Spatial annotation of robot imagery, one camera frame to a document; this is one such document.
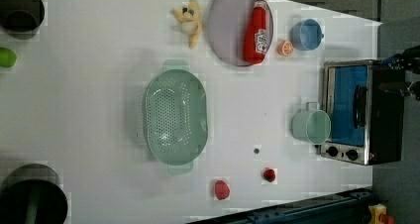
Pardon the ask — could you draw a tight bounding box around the green plastic strainer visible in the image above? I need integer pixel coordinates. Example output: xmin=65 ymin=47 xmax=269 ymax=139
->
xmin=143 ymin=59 xmax=208 ymax=175

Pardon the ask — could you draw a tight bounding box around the red ketchup bottle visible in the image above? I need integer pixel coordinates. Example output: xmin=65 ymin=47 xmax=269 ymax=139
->
xmin=243 ymin=0 xmax=267 ymax=64

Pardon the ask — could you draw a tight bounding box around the grey round plate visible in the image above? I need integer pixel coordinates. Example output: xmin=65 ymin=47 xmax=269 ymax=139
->
xmin=207 ymin=0 xmax=273 ymax=66

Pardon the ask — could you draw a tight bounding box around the pink red fruit toy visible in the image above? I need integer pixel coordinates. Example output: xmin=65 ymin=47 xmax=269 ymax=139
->
xmin=214 ymin=180 xmax=230 ymax=200

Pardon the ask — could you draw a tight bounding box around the yellow plush banana toy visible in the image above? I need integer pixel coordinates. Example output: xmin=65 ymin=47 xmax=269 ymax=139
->
xmin=171 ymin=0 xmax=203 ymax=49

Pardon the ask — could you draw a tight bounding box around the red strawberry toy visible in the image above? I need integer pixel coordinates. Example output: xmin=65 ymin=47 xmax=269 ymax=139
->
xmin=262 ymin=168 xmax=276 ymax=182

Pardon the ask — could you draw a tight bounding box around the orange slice toy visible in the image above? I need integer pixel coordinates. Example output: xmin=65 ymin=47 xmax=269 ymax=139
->
xmin=277 ymin=41 xmax=294 ymax=56

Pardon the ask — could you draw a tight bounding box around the green mug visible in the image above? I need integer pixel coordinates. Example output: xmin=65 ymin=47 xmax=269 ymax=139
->
xmin=291 ymin=102 xmax=332 ymax=145

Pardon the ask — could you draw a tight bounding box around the blue cup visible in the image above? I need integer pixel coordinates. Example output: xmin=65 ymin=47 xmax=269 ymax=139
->
xmin=290 ymin=19 xmax=324 ymax=51

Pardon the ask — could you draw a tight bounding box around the black toaster oven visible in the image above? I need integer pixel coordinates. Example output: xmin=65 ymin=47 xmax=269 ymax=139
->
xmin=320 ymin=59 xmax=405 ymax=166

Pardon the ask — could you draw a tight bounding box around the black cylinder lower left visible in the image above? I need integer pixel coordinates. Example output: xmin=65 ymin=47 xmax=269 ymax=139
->
xmin=0 ymin=164 xmax=68 ymax=224

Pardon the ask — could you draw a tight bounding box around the black cylinder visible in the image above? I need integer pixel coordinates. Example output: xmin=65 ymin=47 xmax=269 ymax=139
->
xmin=0 ymin=0 xmax=45 ymax=33
xmin=0 ymin=164 xmax=68 ymax=224

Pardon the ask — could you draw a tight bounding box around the yellow red emergency button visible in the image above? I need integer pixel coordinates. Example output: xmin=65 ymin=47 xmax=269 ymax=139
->
xmin=368 ymin=204 xmax=395 ymax=224

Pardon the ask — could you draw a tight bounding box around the green round fruit toy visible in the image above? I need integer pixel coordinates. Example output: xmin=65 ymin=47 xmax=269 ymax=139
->
xmin=0 ymin=48 xmax=17 ymax=68

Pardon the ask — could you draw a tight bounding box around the black cylinder upper left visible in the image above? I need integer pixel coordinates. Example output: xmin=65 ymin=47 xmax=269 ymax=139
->
xmin=0 ymin=0 xmax=45 ymax=33

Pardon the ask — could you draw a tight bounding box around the blue metal frame rail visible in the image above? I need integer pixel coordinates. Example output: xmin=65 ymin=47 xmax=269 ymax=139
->
xmin=188 ymin=188 xmax=377 ymax=224

